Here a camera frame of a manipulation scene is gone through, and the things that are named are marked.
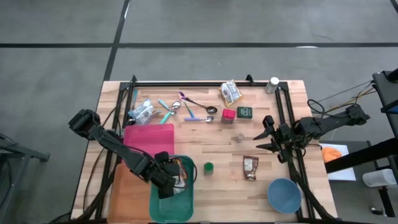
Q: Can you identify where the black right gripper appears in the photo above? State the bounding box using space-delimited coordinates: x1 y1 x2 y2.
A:
252 114 302 165

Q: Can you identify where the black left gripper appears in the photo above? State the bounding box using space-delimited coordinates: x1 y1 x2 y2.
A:
148 151 184 200

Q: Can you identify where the white yellow snack packet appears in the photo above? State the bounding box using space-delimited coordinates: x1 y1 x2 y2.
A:
172 177 188 195

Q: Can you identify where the dark green tin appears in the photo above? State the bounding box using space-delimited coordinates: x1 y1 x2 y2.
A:
236 106 253 119

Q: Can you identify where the red paprika tin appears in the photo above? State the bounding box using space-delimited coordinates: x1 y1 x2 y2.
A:
221 108 236 124

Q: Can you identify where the white pill bottle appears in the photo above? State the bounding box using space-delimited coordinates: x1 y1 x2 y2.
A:
265 77 280 95

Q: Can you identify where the yellow creamy chicken noodle packet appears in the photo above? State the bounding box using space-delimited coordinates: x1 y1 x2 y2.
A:
219 80 244 108

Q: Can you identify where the long black spoon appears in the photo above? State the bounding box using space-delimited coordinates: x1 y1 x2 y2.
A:
183 96 218 114

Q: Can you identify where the purple handled silver spoon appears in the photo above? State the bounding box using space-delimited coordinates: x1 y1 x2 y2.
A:
183 115 215 124

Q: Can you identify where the silver clear snack packet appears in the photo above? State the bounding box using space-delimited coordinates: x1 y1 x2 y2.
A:
127 98 155 126

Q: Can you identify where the teal plastic bin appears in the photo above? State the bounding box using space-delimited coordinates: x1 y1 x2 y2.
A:
149 154 195 223

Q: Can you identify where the orange plastic tray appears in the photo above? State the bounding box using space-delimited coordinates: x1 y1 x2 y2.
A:
107 162 154 223

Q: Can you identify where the brown snack packet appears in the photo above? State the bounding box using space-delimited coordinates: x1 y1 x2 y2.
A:
243 155 259 182

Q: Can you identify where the pink plastic tray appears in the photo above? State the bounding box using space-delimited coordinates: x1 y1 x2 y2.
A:
123 123 175 160

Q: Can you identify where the blue bowl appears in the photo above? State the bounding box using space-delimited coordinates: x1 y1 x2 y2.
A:
267 177 302 215

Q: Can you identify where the orange object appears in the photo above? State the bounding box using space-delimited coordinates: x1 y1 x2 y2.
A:
322 146 343 164

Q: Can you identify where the white paper sheet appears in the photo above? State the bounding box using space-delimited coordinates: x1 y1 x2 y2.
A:
319 142 357 182

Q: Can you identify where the black diagonal beam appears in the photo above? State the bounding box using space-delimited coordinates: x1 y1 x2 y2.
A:
325 136 398 175

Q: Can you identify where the white translucent container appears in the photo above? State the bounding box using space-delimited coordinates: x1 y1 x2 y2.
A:
362 168 397 188

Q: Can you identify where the black equipment cart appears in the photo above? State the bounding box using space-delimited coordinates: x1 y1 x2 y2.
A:
372 67 398 139

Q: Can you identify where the small black wheel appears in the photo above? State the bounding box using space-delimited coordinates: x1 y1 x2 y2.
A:
371 207 388 218

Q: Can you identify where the grey metal stand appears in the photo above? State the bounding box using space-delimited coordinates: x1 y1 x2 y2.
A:
0 133 50 224

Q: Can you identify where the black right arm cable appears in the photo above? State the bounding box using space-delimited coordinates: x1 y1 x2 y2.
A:
307 98 326 118

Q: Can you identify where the teal handled silver spoon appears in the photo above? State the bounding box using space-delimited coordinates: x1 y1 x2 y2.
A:
159 100 182 125

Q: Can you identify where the black aluminium table frame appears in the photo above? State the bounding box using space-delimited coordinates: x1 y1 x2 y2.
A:
74 74 340 224

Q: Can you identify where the yellow grey wire bundle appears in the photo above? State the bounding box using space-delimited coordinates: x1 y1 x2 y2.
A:
323 81 377 114

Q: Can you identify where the iridescent spoon blue handle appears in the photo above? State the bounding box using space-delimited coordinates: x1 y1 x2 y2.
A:
178 91 196 119

